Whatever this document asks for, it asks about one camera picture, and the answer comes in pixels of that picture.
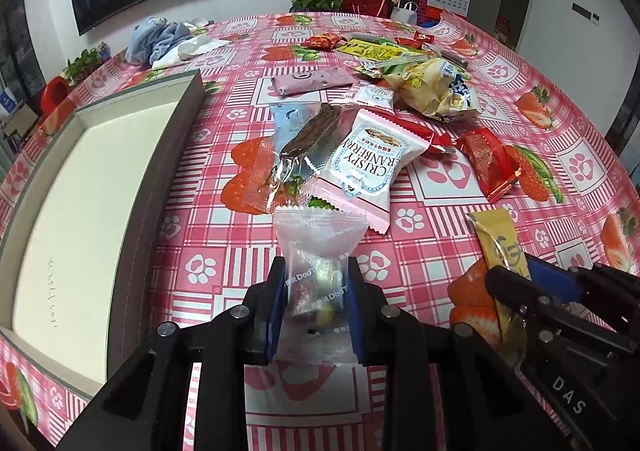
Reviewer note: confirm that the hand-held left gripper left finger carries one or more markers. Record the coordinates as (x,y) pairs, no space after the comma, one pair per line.
(277,311)

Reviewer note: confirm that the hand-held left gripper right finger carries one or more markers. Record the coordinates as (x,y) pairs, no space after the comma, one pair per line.
(356,311)

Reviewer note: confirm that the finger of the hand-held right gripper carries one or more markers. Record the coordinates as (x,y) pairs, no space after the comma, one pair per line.
(510,286)
(550,278)

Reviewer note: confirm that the golden yellow snack packet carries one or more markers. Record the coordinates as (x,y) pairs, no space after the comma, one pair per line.
(500,246)

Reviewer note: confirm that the clear candy packet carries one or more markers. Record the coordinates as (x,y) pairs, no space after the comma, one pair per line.
(310,241)

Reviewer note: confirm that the crinkly red snack packet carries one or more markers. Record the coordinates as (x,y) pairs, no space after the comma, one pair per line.
(487,163)

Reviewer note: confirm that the pink white cookie packet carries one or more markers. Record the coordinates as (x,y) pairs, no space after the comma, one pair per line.
(360,166)

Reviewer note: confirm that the long red snack packet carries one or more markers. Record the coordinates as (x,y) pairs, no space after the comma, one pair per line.
(425,131)

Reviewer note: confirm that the clear silver brown bar packet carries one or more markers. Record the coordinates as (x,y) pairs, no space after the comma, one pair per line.
(310,128)

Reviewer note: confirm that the light blue snack packet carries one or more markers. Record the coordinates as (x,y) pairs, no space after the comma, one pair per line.
(289,118)

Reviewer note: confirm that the yellow white chips bag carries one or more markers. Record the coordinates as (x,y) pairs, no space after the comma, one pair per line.
(430,91)

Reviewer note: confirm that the grey cardboard box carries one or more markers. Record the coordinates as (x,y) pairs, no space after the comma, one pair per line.
(75,231)

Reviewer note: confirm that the pink strawberry tablecloth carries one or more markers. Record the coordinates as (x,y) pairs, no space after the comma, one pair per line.
(450,231)

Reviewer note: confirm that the small white snack packet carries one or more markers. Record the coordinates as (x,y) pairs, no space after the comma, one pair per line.
(375,96)

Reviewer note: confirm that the pink smiley snack packet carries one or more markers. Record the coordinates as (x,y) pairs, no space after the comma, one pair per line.
(310,80)

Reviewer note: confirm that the grey snack packet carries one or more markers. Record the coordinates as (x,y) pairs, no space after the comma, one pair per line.
(452,58)

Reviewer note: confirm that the green clear snack packet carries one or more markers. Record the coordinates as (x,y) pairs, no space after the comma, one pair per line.
(390,66)

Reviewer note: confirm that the yellow flat snack packet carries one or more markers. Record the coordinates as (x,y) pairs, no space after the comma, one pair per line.
(367,51)

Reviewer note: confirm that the red bow snack packet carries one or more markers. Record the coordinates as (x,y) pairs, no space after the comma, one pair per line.
(417,38)

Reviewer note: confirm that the small red candy packet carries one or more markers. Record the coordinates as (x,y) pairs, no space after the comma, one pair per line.
(322,41)

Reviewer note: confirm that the white plastic bag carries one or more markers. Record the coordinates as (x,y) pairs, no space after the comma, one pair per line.
(192,48)

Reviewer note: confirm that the white gift bag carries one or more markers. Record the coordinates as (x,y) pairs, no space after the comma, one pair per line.
(405,12)

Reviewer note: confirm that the blue cloth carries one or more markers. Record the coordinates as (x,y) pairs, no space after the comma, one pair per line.
(155,38)

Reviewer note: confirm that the silver foil wrapper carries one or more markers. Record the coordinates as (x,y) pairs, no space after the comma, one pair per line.
(195,23)

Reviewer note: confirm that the red plastic stool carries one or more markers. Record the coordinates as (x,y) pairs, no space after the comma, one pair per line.
(52,93)

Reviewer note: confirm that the small green houseplant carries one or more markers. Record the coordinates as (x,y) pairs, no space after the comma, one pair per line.
(82,63)

